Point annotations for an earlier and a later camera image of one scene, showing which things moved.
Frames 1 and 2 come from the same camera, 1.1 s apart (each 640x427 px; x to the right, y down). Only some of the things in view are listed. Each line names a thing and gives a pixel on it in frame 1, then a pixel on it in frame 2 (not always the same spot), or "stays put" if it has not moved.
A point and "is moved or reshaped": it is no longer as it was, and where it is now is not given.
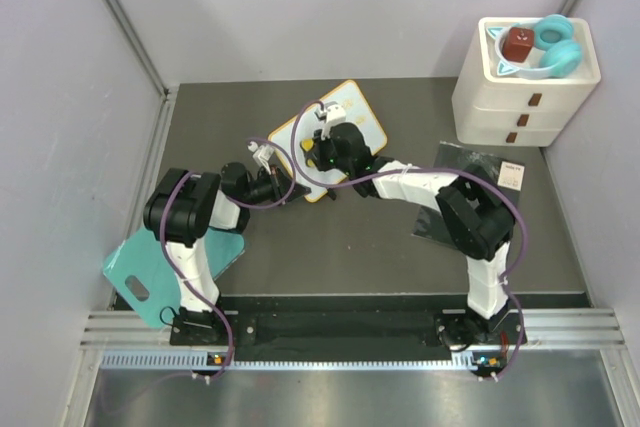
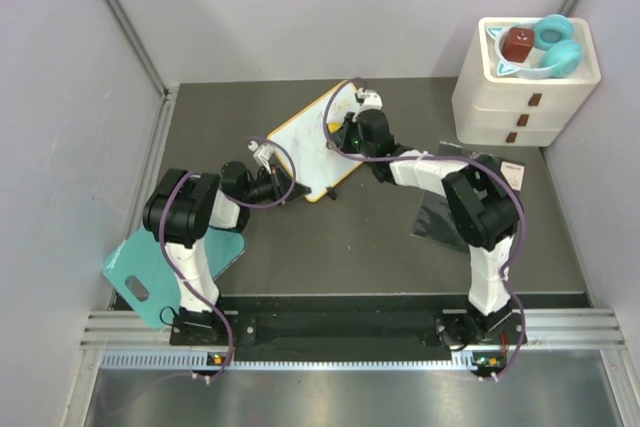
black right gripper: [320, 148] → [349, 125]
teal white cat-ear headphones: [555, 35] stays put
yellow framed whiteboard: [288, 139] stays put
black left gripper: [279, 182] stays put
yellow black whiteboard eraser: [307, 145] is moved or reshaped
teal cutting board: [137, 269] stays put
